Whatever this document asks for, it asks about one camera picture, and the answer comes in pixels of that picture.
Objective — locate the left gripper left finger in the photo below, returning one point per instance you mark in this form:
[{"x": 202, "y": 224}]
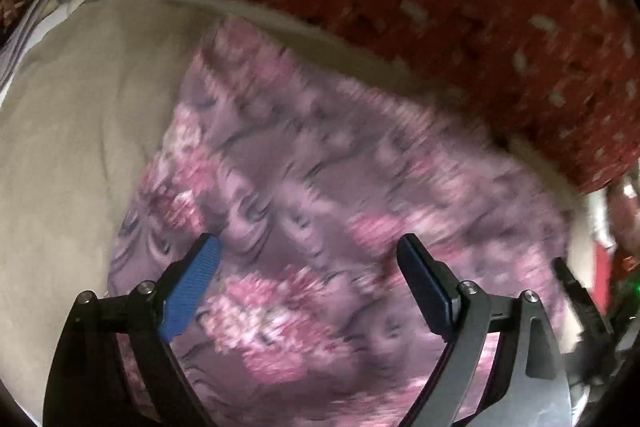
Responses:
[{"x": 87, "y": 383}]

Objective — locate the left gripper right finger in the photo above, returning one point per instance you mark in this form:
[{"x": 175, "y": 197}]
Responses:
[{"x": 527, "y": 384}]

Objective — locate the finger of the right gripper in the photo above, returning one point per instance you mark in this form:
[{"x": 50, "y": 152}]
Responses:
[{"x": 596, "y": 329}]

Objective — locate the purple floral garment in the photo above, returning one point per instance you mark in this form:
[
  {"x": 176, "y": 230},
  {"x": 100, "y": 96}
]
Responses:
[{"x": 309, "y": 178}]

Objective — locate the red cushion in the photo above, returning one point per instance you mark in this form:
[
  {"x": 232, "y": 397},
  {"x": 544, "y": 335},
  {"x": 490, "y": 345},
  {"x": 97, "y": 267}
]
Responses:
[{"x": 603, "y": 268}]

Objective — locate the beige fleece blanket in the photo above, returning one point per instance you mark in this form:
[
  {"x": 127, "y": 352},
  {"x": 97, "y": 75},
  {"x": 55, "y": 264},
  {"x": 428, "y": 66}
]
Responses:
[{"x": 85, "y": 115}]

